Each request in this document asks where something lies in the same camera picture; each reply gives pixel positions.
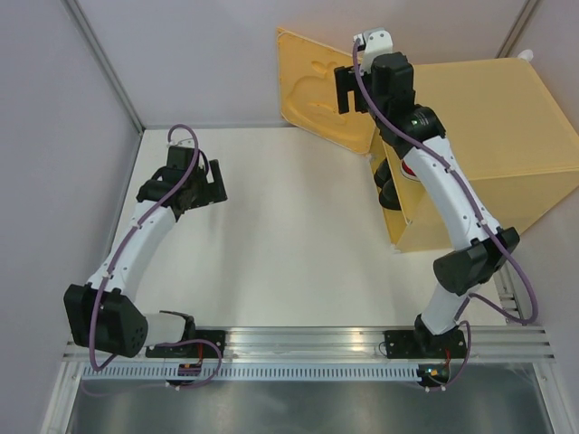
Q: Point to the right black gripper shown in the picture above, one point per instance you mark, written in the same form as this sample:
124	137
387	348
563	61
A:
344	84

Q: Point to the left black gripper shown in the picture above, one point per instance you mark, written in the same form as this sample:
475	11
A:
213	193

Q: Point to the yellow cabinet door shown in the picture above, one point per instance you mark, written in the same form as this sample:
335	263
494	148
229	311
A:
307	90

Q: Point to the red canvas sneaker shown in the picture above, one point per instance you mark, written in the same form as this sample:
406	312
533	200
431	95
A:
408	172

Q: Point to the black patent loafer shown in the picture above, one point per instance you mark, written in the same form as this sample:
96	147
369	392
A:
382	174
388	197

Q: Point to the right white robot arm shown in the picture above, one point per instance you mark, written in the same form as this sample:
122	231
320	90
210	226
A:
480	246

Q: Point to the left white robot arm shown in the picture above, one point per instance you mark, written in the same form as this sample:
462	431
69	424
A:
101	313

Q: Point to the yellow plastic shoe cabinet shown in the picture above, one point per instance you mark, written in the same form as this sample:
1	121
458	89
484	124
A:
511	139

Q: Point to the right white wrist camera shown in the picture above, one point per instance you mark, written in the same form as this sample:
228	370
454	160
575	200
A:
372	43

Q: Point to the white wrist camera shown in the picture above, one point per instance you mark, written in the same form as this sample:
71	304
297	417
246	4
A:
188	142
372	43

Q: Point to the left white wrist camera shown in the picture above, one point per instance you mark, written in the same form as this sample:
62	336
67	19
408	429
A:
188	142

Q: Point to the aluminium mounting rail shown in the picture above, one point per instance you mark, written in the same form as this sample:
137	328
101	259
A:
488	344

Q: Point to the white slotted cable duct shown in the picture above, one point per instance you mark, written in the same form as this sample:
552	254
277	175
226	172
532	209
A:
380	372

